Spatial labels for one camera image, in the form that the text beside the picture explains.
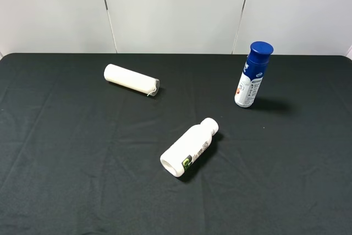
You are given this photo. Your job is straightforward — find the black tablecloth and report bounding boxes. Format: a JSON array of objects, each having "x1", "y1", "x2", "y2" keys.
[{"x1": 1, "y1": 53, "x2": 351, "y2": 234}]

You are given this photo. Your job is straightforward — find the white bottle green label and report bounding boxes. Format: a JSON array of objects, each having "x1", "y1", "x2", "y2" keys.
[{"x1": 160, "y1": 118, "x2": 219, "y2": 177}]

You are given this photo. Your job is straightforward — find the blue capped yogurt bottle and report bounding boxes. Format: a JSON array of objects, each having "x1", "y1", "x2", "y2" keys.
[{"x1": 234, "y1": 41, "x2": 274, "y2": 108}]

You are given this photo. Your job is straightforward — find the plain white cylinder bottle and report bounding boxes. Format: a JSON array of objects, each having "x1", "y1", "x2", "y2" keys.
[{"x1": 103, "y1": 64, "x2": 160, "y2": 96}]

